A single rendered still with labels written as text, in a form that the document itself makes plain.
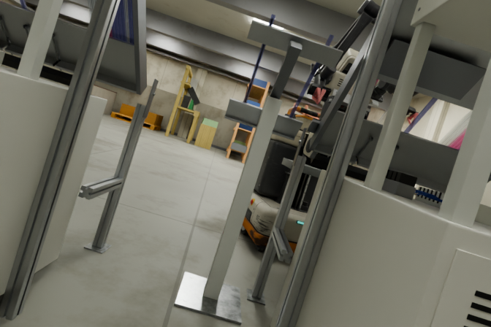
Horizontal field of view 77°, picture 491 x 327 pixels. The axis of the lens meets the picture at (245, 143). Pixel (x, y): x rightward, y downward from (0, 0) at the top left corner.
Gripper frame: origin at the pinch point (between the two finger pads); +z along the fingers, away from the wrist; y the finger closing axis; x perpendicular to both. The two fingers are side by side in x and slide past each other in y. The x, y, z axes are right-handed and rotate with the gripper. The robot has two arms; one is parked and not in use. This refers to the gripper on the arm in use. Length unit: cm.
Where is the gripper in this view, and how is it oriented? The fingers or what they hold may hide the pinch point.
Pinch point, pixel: (318, 102)
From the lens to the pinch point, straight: 149.7
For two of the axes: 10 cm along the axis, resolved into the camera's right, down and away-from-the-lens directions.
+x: -2.3, 6.5, 7.3
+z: -2.1, 7.0, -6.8
